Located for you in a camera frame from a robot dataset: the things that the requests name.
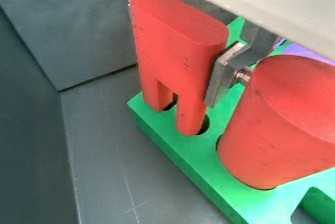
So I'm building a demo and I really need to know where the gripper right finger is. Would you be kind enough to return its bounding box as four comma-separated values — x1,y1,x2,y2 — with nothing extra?
203,21,278,108

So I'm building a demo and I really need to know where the red square-circle forked block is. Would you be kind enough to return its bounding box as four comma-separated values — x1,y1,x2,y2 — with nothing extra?
130,0,229,136

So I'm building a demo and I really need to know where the purple cylinder block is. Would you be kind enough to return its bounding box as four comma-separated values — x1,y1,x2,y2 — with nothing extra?
274,38,335,67

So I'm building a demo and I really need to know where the red tall cylinder block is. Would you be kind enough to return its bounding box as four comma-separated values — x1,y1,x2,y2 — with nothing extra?
217,55,335,190

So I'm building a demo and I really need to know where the green shape sorter base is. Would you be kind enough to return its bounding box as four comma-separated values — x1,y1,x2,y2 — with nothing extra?
128,17,335,224

